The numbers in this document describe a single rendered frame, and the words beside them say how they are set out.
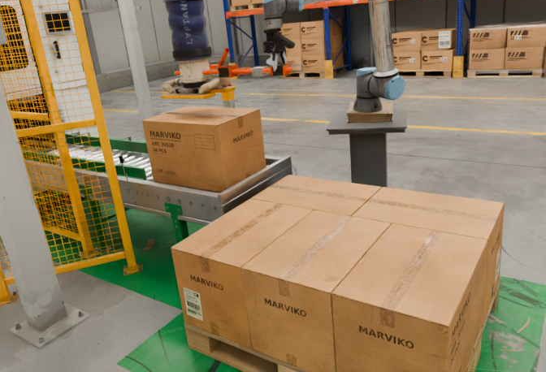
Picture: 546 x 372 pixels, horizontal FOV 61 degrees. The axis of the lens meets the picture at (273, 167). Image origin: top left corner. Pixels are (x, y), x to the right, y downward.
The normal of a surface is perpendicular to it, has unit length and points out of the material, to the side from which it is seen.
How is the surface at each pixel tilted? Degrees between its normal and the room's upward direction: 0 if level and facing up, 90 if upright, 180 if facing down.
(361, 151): 90
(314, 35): 93
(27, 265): 90
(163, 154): 90
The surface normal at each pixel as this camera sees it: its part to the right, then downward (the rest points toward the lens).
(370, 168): -0.25, 0.33
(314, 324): -0.55, 0.32
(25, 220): 0.83, 0.10
